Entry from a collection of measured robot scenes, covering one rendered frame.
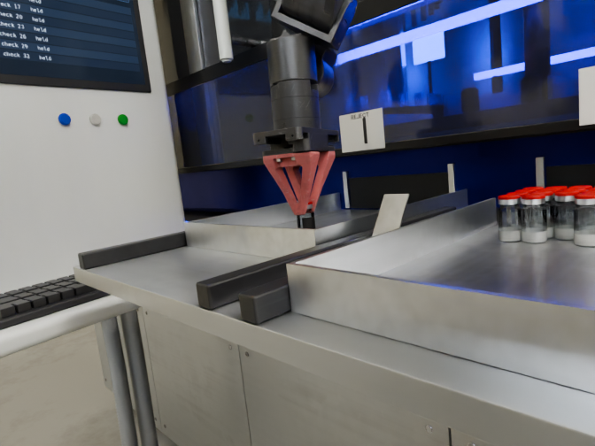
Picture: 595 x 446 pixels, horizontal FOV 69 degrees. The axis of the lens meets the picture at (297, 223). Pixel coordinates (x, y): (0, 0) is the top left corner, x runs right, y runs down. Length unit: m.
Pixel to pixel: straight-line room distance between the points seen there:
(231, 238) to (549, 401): 0.41
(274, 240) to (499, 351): 0.31
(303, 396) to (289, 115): 0.64
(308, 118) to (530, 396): 0.38
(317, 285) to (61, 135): 0.74
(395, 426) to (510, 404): 0.64
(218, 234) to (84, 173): 0.45
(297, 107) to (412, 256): 0.21
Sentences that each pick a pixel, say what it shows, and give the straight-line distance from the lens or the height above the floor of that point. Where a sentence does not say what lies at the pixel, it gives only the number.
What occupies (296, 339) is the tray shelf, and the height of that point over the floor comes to 0.88.
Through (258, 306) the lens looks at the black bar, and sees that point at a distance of 0.29.
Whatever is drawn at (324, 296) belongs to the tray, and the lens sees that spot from 0.28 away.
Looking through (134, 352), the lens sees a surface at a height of 0.57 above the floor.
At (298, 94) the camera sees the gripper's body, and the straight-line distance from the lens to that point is 0.51.
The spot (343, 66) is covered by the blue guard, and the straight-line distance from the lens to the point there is 0.74.
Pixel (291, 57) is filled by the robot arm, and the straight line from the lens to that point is 0.52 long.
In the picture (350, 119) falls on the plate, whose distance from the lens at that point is 0.72.
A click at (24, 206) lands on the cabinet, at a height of 0.96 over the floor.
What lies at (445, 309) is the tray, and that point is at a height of 0.90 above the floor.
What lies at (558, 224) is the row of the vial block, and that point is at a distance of 0.49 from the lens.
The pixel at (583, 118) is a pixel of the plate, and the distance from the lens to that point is 0.58.
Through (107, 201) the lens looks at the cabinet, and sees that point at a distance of 0.98.
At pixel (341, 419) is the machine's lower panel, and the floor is 0.48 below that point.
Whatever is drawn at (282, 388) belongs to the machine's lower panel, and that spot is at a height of 0.49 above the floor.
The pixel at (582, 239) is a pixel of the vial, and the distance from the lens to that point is 0.46.
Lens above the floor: 0.98
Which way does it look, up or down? 8 degrees down
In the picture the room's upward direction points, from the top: 6 degrees counter-clockwise
